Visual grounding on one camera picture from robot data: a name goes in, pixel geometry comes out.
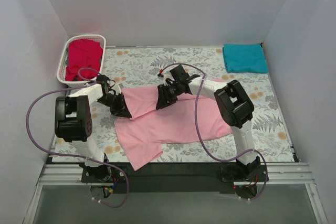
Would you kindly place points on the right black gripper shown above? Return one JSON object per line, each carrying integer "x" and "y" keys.
{"x": 167, "y": 93}

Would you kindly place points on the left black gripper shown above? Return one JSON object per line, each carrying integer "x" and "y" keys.
{"x": 118, "y": 103}

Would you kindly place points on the pink t shirt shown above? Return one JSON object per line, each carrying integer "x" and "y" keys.
{"x": 143, "y": 135}

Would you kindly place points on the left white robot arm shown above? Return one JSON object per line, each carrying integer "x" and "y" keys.
{"x": 73, "y": 123}

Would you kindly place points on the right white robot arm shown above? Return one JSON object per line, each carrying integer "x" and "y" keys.
{"x": 235, "y": 107}

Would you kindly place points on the white plastic basket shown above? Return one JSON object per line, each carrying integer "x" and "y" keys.
{"x": 85, "y": 73}

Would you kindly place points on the red t shirt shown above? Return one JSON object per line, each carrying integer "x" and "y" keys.
{"x": 82, "y": 53}

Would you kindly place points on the folded teal t shirt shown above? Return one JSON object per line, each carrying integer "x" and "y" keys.
{"x": 240, "y": 58}

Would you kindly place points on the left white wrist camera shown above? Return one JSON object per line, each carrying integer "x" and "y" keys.
{"x": 119, "y": 86}

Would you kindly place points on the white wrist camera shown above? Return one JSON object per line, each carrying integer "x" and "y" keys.
{"x": 164, "y": 77}
{"x": 119, "y": 86}

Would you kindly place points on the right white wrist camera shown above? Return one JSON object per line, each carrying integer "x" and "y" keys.
{"x": 164, "y": 77}

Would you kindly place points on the aluminium frame rail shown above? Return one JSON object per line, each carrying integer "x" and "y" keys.
{"x": 278, "y": 173}

